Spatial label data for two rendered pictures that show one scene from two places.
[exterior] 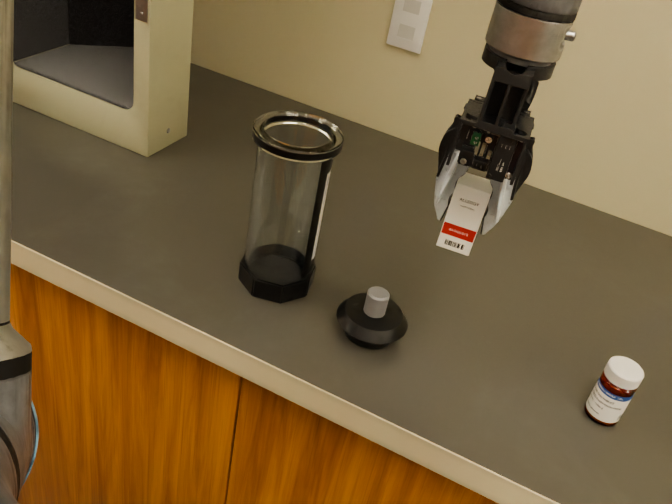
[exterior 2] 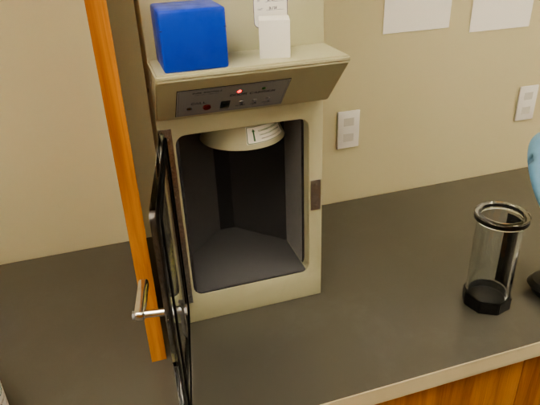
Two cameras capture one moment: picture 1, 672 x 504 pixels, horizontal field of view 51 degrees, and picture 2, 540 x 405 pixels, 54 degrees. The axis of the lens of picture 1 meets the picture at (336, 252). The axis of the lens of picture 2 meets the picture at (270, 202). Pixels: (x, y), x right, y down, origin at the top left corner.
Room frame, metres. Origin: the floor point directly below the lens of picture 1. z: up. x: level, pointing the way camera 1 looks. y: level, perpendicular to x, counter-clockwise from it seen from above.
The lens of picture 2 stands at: (0.27, 1.00, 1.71)
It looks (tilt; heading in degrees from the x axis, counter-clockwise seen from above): 28 degrees down; 325
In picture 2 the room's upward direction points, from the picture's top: 2 degrees counter-clockwise
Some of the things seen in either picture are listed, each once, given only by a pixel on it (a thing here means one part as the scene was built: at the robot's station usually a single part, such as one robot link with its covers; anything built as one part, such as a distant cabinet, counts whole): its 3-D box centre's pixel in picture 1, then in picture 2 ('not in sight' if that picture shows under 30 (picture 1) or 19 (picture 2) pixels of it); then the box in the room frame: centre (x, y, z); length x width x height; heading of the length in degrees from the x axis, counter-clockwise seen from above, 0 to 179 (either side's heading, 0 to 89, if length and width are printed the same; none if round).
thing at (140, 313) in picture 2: not in sight; (152, 299); (0.91, 0.77, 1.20); 0.10 x 0.05 x 0.03; 151
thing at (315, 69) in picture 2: not in sight; (249, 87); (1.01, 0.51, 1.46); 0.32 x 0.12 x 0.10; 71
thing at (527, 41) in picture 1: (530, 34); not in sight; (0.70, -0.14, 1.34); 0.08 x 0.08 x 0.05
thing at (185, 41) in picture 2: not in sight; (189, 34); (1.04, 0.60, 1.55); 0.10 x 0.10 x 0.09; 71
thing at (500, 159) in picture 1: (500, 112); not in sight; (0.69, -0.14, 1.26); 0.09 x 0.08 x 0.12; 169
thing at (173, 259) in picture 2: not in sight; (173, 274); (0.96, 0.71, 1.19); 0.30 x 0.01 x 0.40; 151
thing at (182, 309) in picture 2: not in sight; (182, 319); (0.86, 0.75, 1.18); 0.02 x 0.02 x 0.06; 61
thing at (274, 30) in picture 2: not in sight; (274, 36); (0.99, 0.46, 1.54); 0.05 x 0.05 x 0.06; 55
